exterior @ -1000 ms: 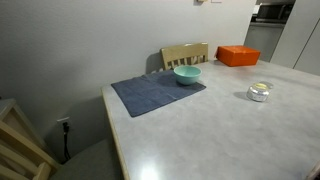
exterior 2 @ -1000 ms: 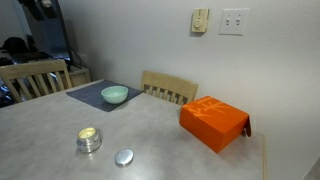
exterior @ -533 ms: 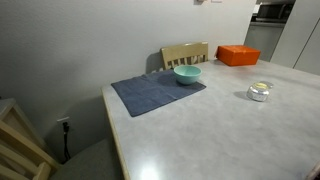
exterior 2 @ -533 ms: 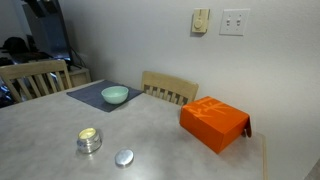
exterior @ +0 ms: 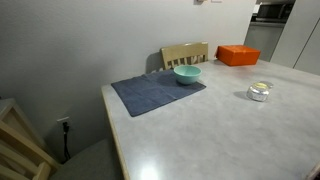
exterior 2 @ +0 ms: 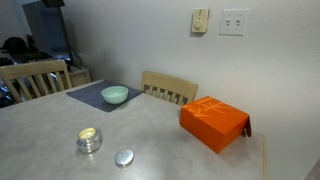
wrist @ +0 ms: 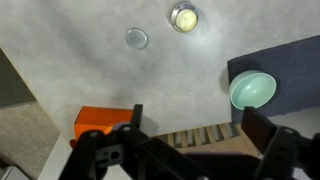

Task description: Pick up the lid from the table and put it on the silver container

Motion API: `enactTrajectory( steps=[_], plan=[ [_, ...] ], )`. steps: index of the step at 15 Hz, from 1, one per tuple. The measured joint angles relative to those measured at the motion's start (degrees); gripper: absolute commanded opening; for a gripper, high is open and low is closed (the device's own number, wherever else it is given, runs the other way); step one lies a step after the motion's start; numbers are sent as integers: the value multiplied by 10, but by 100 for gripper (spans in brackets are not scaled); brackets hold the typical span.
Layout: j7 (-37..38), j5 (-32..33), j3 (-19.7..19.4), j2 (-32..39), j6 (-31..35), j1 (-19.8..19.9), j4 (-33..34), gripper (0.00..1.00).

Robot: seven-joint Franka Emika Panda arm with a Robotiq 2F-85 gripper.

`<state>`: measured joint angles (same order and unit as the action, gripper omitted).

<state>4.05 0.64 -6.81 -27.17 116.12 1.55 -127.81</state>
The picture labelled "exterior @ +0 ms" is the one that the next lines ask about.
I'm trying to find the dark blue cloth placemat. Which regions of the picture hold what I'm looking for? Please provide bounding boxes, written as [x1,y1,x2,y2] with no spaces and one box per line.
[110,68,207,118]

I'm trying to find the teal ceramic bowl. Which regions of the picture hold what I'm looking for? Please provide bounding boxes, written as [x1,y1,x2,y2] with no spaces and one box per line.
[173,64,203,86]

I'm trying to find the light wooden slat-back chair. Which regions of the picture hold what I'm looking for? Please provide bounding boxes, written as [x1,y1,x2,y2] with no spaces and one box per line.
[0,97,62,180]
[160,41,210,71]

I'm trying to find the orange cardboard box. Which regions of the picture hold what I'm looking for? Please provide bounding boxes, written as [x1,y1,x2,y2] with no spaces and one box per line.
[214,44,262,67]

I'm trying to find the black microwave oven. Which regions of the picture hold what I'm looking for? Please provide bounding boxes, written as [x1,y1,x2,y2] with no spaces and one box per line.
[254,2,296,24]

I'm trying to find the black plug with cable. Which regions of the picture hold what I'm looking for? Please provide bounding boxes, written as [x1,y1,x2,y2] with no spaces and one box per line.
[61,121,72,162]

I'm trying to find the white wall power outlet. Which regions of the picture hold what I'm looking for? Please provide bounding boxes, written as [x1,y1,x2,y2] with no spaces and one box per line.
[55,116,72,132]

